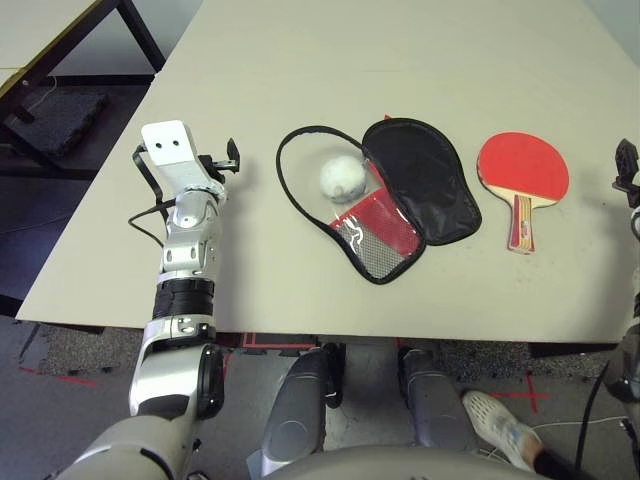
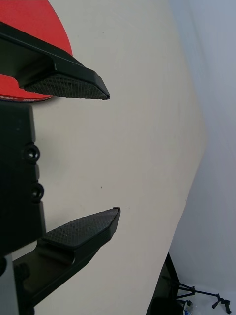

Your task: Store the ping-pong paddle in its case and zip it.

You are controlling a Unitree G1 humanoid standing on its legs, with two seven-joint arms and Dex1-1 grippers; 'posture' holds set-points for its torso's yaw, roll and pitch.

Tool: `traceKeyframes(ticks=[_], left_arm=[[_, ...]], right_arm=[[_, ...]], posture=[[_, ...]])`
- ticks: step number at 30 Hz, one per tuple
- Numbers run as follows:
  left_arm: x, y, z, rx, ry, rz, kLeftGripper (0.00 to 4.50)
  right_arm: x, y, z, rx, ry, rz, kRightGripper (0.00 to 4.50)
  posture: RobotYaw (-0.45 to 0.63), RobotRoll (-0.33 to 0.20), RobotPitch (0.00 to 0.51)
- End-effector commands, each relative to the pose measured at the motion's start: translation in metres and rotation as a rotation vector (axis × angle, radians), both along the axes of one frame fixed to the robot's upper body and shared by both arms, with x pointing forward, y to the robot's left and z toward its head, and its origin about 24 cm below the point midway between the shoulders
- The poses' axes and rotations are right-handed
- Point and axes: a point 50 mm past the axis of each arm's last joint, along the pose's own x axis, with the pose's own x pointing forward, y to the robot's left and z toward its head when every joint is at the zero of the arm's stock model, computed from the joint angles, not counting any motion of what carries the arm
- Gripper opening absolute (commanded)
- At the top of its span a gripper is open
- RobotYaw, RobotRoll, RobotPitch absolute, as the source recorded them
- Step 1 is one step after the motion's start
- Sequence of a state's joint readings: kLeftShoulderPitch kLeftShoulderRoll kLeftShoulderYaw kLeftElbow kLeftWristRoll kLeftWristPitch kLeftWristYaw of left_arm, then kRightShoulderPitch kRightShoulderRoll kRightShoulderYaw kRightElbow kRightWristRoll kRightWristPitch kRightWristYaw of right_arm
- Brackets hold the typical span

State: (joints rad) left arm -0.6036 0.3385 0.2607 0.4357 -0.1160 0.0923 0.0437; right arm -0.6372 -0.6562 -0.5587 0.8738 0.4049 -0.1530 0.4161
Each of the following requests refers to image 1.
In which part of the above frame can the red ping-pong paddle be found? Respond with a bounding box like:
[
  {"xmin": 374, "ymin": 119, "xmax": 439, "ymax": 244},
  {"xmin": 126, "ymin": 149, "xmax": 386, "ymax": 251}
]
[{"xmin": 476, "ymin": 131, "xmax": 572, "ymax": 257}]

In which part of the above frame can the white floor cable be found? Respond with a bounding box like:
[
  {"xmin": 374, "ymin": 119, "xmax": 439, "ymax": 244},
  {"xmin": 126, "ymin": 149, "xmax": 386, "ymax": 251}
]
[{"xmin": 528, "ymin": 415, "xmax": 632, "ymax": 437}]

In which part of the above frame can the black-framed side table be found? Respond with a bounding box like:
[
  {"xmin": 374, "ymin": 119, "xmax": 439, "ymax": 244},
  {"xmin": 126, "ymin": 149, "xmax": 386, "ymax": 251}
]
[{"xmin": 0, "ymin": 0, "xmax": 167, "ymax": 182}]

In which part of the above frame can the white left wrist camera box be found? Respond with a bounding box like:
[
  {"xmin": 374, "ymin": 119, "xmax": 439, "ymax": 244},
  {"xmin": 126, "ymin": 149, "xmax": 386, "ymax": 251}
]
[{"xmin": 140, "ymin": 120, "xmax": 202, "ymax": 187}]

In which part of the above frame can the grey robot left leg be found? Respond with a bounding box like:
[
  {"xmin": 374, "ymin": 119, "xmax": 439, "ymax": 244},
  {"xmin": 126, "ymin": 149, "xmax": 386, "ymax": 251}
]
[{"xmin": 258, "ymin": 344, "xmax": 347, "ymax": 469}]

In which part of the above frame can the grey robot torso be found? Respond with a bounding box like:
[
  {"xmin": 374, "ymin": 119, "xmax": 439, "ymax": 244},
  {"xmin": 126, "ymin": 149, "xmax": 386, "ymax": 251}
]
[{"xmin": 243, "ymin": 443, "xmax": 551, "ymax": 480}]

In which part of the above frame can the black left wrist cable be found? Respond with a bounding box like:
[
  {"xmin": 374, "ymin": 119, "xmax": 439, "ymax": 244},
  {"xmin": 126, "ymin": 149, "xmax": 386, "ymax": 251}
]
[{"xmin": 128, "ymin": 144, "xmax": 177, "ymax": 249}]

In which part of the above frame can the person's dark lower leg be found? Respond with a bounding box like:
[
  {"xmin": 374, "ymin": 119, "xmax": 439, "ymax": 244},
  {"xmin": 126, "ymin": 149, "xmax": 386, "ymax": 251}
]
[{"xmin": 530, "ymin": 447, "xmax": 569, "ymax": 477}]

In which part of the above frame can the red and black paddle case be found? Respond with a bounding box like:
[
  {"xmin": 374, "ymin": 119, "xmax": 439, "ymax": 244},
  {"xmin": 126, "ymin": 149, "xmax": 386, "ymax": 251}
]
[{"xmin": 275, "ymin": 115, "xmax": 483, "ymax": 286}]

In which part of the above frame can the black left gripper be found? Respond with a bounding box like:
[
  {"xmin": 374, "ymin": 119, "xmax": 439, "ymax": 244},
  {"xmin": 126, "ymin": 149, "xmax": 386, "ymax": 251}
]
[{"xmin": 197, "ymin": 138, "xmax": 242, "ymax": 182}]

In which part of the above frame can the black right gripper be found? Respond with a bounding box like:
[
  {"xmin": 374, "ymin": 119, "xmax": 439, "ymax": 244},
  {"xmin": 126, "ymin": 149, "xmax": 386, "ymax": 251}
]
[{"xmin": 613, "ymin": 138, "xmax": 640, "ymax": 209}]

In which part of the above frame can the grey robot right leg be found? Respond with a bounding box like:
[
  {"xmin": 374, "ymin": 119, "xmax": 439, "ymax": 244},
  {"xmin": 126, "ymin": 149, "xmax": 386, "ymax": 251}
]
[{"xmin": 398, "ymin": 347, "xmax": 482, "ymax": 451}]

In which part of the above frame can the grey robot leg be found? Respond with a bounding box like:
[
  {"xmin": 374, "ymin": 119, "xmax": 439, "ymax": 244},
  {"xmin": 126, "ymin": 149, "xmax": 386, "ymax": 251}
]
[
  {"xmin": 398, "ymin": 347, "xmax": 482, "ymax": 451},
  {"xmin": 258, "ymin": 344, "xmax": 347, "ymax": 469}
]

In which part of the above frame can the white mesh shoe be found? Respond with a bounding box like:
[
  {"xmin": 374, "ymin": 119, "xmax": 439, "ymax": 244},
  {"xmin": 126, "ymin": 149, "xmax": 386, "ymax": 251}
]
[{"xmin": 460, "ymin": 389, "xmax": 544, "ymax": 474}]

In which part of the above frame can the black foam mat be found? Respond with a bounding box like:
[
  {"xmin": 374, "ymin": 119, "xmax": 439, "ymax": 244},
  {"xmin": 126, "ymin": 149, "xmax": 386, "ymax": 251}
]
[{"xmin": 3, "ymin": 88, "xmax": 112, "ymax": 162}]

